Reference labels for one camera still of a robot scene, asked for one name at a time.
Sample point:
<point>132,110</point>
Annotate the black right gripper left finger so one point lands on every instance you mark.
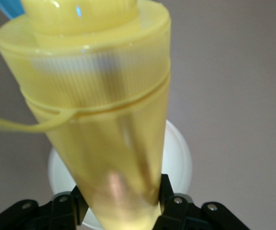
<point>44,213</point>

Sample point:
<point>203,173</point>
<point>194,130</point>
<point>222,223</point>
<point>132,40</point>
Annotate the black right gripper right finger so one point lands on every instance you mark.
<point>183,210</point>

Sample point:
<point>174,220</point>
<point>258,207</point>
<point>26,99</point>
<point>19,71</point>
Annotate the yellow squeeze bottle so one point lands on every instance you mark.
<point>92,95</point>

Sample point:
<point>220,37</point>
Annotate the cream round plate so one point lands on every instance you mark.
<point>178,155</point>

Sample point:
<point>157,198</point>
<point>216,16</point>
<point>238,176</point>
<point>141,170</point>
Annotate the blue round plate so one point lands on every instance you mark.
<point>11,8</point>

